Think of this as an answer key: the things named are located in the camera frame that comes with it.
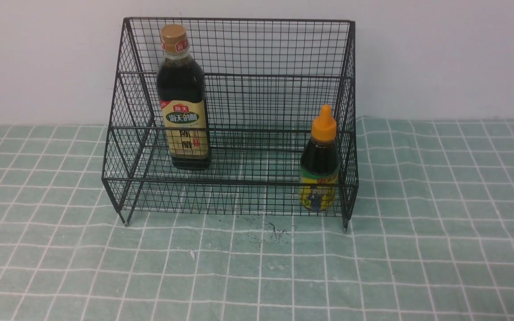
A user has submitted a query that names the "small sauce bottle orange cap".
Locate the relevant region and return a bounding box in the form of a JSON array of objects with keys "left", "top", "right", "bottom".
[{"left": 299, "top": 104, "right": 340, "bottom": 212}]

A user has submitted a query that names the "dark vinegar bottle gold cap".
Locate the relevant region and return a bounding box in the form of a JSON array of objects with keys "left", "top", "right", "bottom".
[{"left": 156, "top": 24, "right": 211, "bottom": 170}]

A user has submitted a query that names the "green checkered tablecloth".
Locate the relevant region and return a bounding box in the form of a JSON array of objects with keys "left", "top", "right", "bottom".
[{"left": 0, "top": 118, "right": 514, "bottom": 321}]

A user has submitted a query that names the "black wire mesh rack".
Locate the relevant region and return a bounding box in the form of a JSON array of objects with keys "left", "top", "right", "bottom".
[{"left": 101, "top": 17, "right": 359, "bottom": 231}]

